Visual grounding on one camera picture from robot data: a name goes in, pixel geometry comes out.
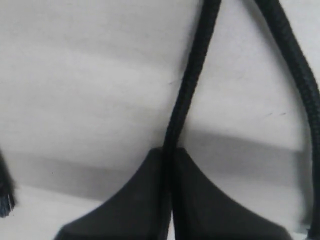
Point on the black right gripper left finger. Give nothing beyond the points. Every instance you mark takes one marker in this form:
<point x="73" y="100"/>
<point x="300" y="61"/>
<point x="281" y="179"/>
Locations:
<point x="140" y="210"/>

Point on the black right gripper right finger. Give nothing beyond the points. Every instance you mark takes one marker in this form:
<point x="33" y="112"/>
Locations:
<point x="201" y="211"/>

